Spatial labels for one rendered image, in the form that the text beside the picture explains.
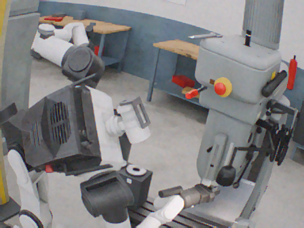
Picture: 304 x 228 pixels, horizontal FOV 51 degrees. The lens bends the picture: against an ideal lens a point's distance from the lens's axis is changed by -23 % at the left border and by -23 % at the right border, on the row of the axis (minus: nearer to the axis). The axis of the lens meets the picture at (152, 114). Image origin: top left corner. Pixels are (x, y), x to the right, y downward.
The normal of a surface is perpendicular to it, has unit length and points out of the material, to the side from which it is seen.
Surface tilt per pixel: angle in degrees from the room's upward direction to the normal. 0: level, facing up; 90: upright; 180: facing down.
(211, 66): 90
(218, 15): 90
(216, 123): 90
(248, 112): 90
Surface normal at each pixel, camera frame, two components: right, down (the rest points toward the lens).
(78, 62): -0.17, -0.13
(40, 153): -0.62, -0.07
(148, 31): -0.52, 0.26
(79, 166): -0.40, -0.15
